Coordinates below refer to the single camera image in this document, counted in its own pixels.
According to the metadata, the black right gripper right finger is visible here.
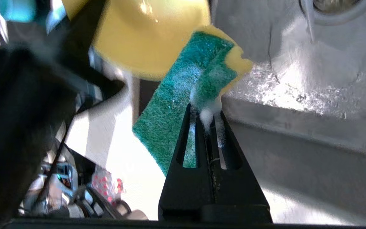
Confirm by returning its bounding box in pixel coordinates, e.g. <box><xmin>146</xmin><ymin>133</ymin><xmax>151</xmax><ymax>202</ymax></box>
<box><xmin>208</xmin><ymin>110</ymin><xmax>272</xmax><ymax>225</ymax></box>

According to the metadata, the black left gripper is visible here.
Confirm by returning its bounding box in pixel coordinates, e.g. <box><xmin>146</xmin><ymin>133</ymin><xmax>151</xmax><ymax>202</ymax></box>
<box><xmin>53</xmin><ymin>0</ymin><xmax>127</xmax><ymax>107</ymax></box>

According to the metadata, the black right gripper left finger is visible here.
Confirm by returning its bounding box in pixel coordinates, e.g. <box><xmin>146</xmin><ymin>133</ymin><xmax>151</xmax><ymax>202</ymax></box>
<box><xmin>158</xmin><ymin>103</ymin><xmax>214</xmax><ymax>223</ymax></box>

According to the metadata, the yellow plastic bowl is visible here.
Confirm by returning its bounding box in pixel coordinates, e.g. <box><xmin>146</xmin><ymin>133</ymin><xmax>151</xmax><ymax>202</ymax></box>
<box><xmin>61</xmin><ymin>0</ymin><xmax>212</xmax><ymax>82</ymax></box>

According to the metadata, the yellow sponge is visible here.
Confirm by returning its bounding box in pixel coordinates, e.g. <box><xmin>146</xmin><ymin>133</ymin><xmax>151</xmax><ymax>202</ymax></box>
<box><xmin>132</xmin><ymin>25</ymin><xmax>254</xmax><ymax>177</ymax></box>

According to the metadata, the teal plastic bowl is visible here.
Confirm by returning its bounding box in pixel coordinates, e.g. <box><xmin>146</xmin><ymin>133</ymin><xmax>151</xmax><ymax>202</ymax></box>
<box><xmin>0</xmin><ymin>0</ymin><xmax>49</xmax><ymax>23</ymax></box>

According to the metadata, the grey black robot base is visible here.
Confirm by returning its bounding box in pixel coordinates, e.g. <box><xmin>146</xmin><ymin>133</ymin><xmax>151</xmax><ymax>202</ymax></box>
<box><xmin>17</xmin><ymin>140</ymin><xmax>149</xmax><ymax>220</ymax></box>

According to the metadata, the stainless steel sink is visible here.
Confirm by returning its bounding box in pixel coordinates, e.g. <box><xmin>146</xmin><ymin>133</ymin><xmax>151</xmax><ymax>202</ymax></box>
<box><xmin>138</xmin><ymin>0</ymin><xmax>366</xmax><ymax>224</ymax></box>

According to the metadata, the round metal sink drain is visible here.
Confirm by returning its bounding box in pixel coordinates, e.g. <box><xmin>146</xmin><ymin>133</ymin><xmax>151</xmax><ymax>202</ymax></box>
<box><xmin>299</xmin><ymin>0</ymin><xmax>366</xmax><ymax>26</ymax></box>

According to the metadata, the clear bottle red label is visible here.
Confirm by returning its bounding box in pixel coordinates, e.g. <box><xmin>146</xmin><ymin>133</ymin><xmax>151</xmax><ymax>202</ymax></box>
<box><xmin>91</xmin><ymin>173</ymin><xmax>125</xmax><ymax>205</ymax></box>

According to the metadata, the running water stream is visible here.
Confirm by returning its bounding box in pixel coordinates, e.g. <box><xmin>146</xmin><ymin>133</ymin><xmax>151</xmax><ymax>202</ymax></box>
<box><xmin>303</xmin><ymin>0</ymin><xmax>316</xmax><ymax>43</ymax></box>

